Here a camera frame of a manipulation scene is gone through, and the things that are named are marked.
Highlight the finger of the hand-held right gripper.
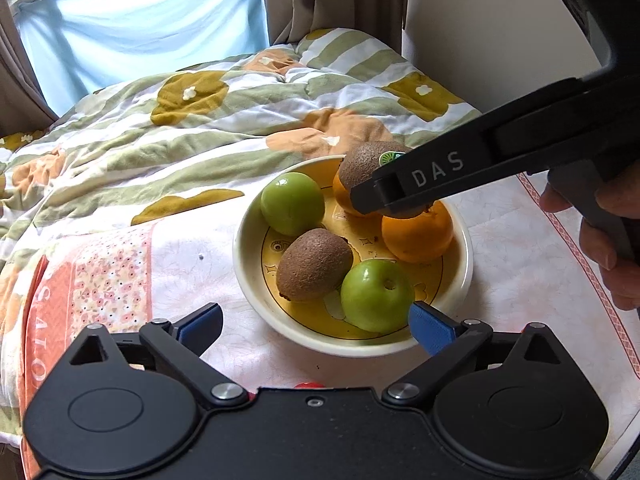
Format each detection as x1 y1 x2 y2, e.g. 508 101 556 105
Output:
349 176 437 219

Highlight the large orange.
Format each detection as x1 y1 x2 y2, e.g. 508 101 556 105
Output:
381 200 455 264
332 174 383 219

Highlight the brown kiwi with green sticker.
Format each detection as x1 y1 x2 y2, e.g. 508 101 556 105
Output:
339 141 412 197

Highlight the light blue window cloth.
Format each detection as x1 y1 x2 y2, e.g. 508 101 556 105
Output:
17 0 271 117

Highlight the pink floral towel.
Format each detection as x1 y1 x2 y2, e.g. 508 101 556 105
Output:
0 170 640 453

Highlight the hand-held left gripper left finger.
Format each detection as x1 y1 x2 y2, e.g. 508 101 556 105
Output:
66 302 251 406

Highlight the cream bowl with duck print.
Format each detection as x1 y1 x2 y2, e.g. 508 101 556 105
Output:
233 154 474 358

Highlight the green striped flower quilt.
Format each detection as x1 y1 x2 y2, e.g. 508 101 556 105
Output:
0 27 483 281

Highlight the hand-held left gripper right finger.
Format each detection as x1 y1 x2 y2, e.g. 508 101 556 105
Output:
382 301 571 403

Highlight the green apple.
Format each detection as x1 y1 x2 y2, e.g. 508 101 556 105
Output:
341 259 416 334
260 172 326 237

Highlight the person's right hand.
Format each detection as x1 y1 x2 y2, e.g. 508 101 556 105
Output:
539 175 640 312

